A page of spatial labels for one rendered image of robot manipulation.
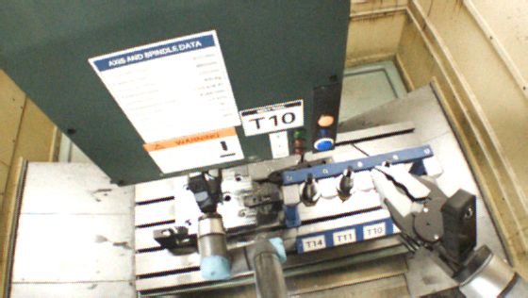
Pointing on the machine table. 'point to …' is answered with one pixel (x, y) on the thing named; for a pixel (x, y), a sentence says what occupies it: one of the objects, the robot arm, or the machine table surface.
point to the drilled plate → (219, 206)
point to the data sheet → (172, 86)
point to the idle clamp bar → (297, 169)
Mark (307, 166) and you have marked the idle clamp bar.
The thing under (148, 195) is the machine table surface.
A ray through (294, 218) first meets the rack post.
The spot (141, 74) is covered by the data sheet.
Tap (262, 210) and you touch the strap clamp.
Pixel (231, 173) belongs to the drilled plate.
